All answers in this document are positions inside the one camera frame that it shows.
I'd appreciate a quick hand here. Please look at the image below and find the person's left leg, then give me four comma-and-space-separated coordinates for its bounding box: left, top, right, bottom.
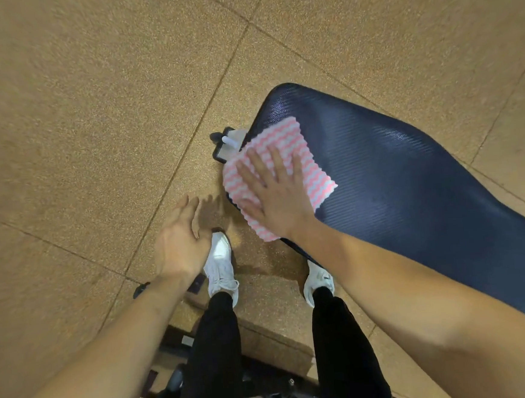
167, 290, 247, 398

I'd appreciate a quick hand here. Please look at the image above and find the person's white left shoe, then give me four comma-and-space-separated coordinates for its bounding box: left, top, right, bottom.
200, 230, 242, 311

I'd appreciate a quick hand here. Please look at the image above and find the black metal equipment frame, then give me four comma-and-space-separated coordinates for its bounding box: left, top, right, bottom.
119, 309, 405, 398

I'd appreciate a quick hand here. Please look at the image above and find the person's white shoe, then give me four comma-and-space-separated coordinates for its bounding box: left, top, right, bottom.
200, 230, 242, 311
300, 258, 337, 309

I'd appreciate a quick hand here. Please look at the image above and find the tan speckled step platform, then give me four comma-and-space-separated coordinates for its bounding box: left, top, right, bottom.
165, 268, 318, 387

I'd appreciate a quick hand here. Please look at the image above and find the black white bench foot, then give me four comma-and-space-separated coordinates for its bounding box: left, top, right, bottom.
209, 125, 252, 165

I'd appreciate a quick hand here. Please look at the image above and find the person's white right shoe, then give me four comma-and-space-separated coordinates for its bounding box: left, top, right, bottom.
300, 258, 337, 309

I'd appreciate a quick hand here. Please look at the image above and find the person's left forearm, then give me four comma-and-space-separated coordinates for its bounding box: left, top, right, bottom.
0, 271, 207, 398

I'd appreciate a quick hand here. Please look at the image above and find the person's right leg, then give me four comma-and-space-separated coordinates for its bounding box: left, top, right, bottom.
309, 282, 395, 398

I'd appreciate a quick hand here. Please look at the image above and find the black bench base bar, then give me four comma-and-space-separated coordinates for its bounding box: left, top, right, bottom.
131, 274, 208, 301

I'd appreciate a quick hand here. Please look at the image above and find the person's leg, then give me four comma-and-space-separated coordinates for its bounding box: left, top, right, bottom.
167, 290, 247, 398
309, 282, 395, 398

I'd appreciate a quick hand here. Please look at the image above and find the pink white striped cleaning cloth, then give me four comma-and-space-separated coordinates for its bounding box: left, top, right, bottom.
218, 113, 342, 246

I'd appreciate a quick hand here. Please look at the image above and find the dark blue padded bench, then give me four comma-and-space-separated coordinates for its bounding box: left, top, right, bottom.
219, 64, 525, 362

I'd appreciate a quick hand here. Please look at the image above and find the person's right hand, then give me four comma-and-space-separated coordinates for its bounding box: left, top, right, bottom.
231, 143, 322, 247

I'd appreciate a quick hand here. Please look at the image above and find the person's right forearm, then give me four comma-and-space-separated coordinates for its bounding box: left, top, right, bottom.
287, 198, 525, 398

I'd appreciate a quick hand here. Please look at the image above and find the person's left hand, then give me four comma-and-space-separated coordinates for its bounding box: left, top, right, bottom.
149, 193, 217, 283

